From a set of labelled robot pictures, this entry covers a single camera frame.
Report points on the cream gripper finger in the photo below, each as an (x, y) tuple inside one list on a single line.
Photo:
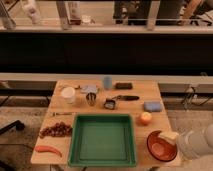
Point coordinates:
[(169, 136)]

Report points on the red-brown bowl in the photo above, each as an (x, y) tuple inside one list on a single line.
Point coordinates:
[(159, 148)]

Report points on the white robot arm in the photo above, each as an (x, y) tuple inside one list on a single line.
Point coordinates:
[(192, 144)]

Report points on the orange apple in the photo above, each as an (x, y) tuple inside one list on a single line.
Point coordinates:
[(145, 118)]

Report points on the blue sponge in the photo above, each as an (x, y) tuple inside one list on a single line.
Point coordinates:
[(153, 106)]

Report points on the green plastic tray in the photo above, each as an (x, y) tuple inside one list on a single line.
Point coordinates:
[(102, 140)]

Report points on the light blue cup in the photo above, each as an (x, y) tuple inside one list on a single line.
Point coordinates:
[(107, 83)]

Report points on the metal cup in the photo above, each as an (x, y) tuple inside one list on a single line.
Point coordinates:
[(91, 98)]

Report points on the grey cloth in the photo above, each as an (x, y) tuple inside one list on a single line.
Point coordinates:
[(90, 88)]

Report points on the bunch of dark grapes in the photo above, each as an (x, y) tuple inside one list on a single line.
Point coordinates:
[(57, 130)]

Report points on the white plastic cup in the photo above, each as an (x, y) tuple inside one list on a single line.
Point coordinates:
[(68, 93)]

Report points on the silver knife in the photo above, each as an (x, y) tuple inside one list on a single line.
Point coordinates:
[(60, 114)]

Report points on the orange carrot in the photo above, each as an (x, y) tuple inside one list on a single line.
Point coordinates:
[(43, 148)]

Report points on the black handled scoop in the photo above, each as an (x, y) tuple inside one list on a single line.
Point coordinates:
[(110, 103)]

